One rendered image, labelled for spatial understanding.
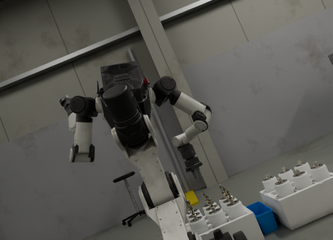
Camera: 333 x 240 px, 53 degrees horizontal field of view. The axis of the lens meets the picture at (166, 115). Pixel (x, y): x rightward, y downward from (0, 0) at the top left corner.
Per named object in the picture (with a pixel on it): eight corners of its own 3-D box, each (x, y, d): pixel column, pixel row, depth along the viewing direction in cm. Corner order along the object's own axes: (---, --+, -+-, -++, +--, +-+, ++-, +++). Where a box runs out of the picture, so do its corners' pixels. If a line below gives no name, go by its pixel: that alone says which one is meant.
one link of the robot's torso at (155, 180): (184, 202, 162) (148, 120, 144) (150, 216, 161) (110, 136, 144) (178, 185, 176) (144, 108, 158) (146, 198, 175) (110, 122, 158)
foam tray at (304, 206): (354, 203, 192) (340, 173, 193) (292, 230, 190) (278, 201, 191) (321, 193, 230) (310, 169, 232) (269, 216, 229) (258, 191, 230)
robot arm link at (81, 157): (88, 138, 202) (90, 166, 192) (70, 138, 198) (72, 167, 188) (91, 128, 194) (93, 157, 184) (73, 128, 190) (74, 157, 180)
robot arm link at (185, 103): (217, 106, 193) (184, 87, 191) (212, 122, 184) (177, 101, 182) (208, 117, 201) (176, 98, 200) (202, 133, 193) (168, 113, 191)
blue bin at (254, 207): (281, 228, 200) (272, 209, 201) (264, 235, 200) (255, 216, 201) (266, 217, 230) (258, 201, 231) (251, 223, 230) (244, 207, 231)
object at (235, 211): (254, 227, 199) (242, 198, 200) (251, 234, 190) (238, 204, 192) (239, 231, 203) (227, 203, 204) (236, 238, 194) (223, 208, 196)
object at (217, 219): (223, 246, 190) (210, 215, 192) (216, 243, 199) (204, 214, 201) (237, 238, 193) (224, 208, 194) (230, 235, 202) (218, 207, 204)
